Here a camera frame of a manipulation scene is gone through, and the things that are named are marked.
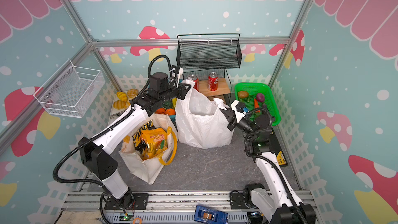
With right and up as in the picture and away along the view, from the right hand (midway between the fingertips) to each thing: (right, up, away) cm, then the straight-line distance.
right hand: (221, 107), depth 68 cm
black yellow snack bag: (-42, -19, +13) cm, 48 cm away
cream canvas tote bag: (-35, -29, +5) cm, 46 cm away
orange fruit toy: (-29, -3, +30) cm, 42 cm away
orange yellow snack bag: (-32, -17, +11) cm, 38 cm away
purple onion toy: (+33, +8, +44) cm, 55 cm away
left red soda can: (-13, +17, +22) cm, 31 cm away
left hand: (-15, +10, +9) cm, 20 cm away
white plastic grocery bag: (-9, -7, +6) cm, 13 cm away
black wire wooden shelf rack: (+6, +12, +36) cm, 39 cm away
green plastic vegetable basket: (+31, +15, +51) cm, 62 cm away
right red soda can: (-2, +16, +24) cm, 29 cm away
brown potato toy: (+21, +10, +46) cm, 52 cm away
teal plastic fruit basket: (-26, -5, +22) cm, 34 cm away
